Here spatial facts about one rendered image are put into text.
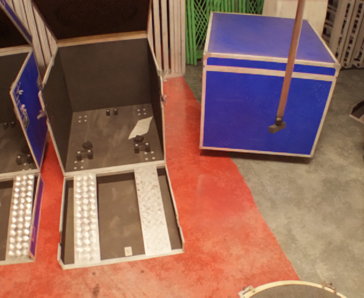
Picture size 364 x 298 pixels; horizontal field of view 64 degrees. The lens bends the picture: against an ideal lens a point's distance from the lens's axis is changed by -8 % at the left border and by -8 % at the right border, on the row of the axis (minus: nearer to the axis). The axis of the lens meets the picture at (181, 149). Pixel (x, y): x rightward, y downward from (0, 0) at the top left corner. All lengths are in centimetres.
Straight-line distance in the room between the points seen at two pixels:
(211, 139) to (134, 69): 110
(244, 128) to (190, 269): 124
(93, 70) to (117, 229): 162
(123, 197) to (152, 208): 31
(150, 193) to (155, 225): 28
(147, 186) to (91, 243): 63
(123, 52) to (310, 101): 180
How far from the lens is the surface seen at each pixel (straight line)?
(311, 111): 272
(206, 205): 262
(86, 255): 240
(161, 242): 236
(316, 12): 394
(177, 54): 435
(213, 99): 258
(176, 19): 420
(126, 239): 243
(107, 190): 275
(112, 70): 329
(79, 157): 284
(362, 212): 296
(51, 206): 282
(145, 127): 313
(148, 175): 264
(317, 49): 279
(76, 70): 331
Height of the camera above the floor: 200
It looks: 40 degrees down
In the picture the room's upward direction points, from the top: straight up
